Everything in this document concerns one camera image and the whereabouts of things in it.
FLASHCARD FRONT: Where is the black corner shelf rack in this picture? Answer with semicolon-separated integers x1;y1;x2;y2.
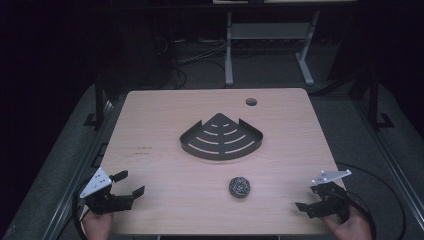
179;112;264;162

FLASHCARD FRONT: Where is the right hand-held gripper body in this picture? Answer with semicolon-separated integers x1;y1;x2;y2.
306;169;353;223

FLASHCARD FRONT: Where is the steel wool scouring ball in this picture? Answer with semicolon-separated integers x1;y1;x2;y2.
228;176;252;199

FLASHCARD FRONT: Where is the black cable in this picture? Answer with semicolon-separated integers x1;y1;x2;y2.
71;179;92;240
334;161;408;240

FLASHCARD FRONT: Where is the person's left hand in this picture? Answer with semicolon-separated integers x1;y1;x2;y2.
81;205;115;240

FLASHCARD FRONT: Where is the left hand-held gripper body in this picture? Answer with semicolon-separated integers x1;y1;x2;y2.
79;167;133;215

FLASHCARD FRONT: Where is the bundle of floor cables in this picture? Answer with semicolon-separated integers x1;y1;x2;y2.
154;36;228;89

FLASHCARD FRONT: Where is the grey metal stand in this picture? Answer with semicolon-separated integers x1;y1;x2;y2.
224;10;321;88

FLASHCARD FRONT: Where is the person's right hand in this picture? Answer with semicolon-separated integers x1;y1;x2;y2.
320;204;373;240

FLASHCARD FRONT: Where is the black metal post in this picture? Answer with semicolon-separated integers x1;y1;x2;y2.
366;71;396;131
83;71;109;129

